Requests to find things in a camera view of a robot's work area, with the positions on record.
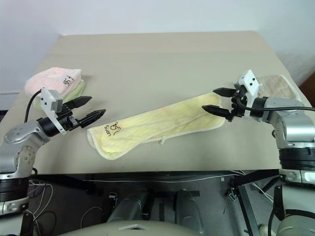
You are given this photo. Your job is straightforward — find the yellow towel with white trim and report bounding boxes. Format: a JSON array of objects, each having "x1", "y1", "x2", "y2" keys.
[{"x1": 86, "y1": 91, "x2": 226, "y2": 161}]

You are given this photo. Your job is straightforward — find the grey robot torso shell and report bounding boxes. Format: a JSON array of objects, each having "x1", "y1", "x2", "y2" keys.
[{"x1": 61, "y1": 217, "x2": 215, "y2": 236}]

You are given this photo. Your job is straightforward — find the dark brown furniture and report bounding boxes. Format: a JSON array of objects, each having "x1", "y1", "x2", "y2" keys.
[{"x1": 298, "y1": 73, "x2": 315, "y2": 109}]

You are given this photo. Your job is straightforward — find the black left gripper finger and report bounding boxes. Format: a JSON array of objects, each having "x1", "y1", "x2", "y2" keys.
[
  {"x1": 78, "y1": 109, "x2": 107, "y2": 128},
  {"x1": 65, "y1": 96, "x2": 93, "y2": 109}
]

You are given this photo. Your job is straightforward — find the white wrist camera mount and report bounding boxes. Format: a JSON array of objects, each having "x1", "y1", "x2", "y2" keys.
[
  {"x1": 236, "y1": 69, "x2": 262, "y2": 110},
  {"x1": 40, "y1": 88, "x2": 67, "y2": 135}
]

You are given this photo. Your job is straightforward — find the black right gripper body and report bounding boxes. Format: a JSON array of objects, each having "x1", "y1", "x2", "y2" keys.
[{"x1": 227, "y1": 84, "x2": 250, "y2": 122}]

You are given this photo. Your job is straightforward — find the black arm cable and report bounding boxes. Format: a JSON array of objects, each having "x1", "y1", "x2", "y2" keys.
[
  {"x1": 24, "y1": 88, "x2": 43, "y2": 123},
  {"x1": 235, "y1": 99, "x2": 315, "y2": 111}
]

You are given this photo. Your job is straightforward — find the folded beige towel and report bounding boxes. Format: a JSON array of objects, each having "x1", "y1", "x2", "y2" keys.
[{"x1": 255, "y1": 75, "x2": 306, "y2": 105}]

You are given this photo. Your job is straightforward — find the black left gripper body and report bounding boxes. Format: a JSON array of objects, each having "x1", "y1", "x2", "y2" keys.
[{"x1": 58, "y1": 102, "x2": 84, "y2": 133}]

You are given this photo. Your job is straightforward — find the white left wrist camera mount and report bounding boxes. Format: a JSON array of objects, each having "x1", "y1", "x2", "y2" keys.
[{"x1": 40, "y1": 88, "x2": 67, "y2": 135}]

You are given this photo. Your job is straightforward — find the long thin white wire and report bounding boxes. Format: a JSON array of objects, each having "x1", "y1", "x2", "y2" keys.
[{"x1": 82, "y1": 170, "x2": 247, "y2": 184}]

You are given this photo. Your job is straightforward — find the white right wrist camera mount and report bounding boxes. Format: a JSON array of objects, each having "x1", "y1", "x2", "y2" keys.
[{"x1": 236, "y1": 69, "x2": 262, "y2": 110}]

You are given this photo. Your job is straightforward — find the black table frame bar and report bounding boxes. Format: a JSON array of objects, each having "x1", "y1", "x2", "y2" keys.
[{"x1": 31, "y1": 169, "x2": 282, "y2": 195}]

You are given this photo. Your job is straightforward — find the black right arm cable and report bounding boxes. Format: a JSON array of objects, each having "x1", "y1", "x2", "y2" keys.
[{"x1": 235, "y1": 99, "x2": 315, "y2": 111}]

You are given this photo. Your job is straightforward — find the folded light green towel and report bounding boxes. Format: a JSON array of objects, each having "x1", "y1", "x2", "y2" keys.
[{"x1": 33, "y1": 80, "x2": 86, "y2": 109}]

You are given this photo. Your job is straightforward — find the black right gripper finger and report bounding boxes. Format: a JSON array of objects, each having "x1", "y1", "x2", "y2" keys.
[
  {"x1": 212, "y1": 87, "x2": 236, "y2": 98},
  {"x1": 201, "y1": 104, "x2": 233, "y2": 121}
]

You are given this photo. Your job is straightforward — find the folded pink towel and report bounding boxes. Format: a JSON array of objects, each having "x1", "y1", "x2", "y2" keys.
[{"x1": 24, "y1": 66, "x2": 82, "y2": 99}]

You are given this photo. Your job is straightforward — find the dark grey rounded cylinder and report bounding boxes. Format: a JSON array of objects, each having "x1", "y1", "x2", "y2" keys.
[
  {"x1": 171, "y1": 188, "x2": 205, "y2": 232},
  {"x1": 107, "y1": 188, "x2": 154, "y2": 225}
]

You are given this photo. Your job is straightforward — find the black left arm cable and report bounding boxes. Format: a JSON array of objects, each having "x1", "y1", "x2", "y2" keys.
[{"x1": 24, "y1": 88, "x2": 43, "y2": 123}]

